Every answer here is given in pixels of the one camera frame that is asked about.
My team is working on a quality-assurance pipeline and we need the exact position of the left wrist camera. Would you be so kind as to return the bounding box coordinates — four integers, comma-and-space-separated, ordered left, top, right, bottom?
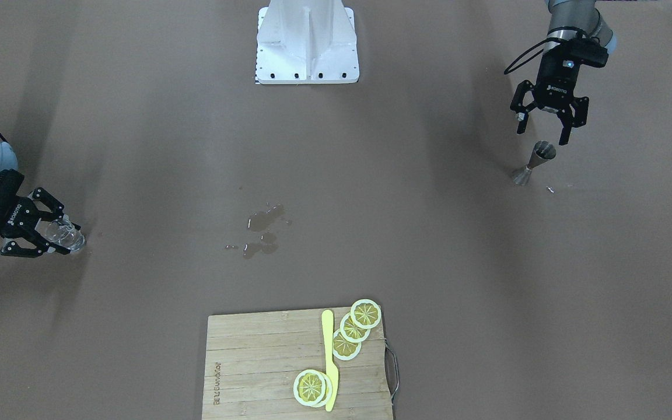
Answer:
554, 38, 609, 68

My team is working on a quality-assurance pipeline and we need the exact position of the steel double jigger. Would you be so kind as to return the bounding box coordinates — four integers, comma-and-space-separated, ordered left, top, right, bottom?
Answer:
512, 141, 557, 186

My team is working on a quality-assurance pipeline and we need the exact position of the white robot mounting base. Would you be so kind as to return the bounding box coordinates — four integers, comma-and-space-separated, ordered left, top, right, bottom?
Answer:
254, 1, 360, 85

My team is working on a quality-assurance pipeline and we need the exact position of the lemon slice in row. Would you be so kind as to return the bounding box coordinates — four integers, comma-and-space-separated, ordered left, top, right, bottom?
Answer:
332, 331, 362, 361
339, 313, 371, 344

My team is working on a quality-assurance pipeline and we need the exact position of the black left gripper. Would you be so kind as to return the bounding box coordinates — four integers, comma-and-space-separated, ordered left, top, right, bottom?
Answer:
510, 50, 590, 146

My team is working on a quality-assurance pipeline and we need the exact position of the yellow plastic knife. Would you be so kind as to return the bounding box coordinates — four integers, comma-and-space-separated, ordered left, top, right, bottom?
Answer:
321, 309, 340, 412

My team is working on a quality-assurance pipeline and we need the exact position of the small glass measuring beaker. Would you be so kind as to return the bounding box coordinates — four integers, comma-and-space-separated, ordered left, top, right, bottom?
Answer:
44, 215, 86, 253

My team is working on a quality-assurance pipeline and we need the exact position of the lemon slice near board handle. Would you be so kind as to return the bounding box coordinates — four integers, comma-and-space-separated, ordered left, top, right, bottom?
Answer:
350, 299, 382, 330

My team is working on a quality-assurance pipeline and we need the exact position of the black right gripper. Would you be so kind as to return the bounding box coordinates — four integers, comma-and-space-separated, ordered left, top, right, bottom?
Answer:
0, 170, 82, 258

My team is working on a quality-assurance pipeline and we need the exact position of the wooden cutting board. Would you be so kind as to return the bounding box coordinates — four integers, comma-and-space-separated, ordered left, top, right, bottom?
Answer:
202, 309, 394, 419

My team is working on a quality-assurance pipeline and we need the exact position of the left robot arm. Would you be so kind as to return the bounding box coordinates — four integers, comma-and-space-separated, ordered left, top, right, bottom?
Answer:
510, 1, 618, 145

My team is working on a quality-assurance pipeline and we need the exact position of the lower lemon slice of pair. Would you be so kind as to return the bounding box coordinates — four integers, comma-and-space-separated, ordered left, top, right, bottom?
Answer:
314, 371, 333, 408

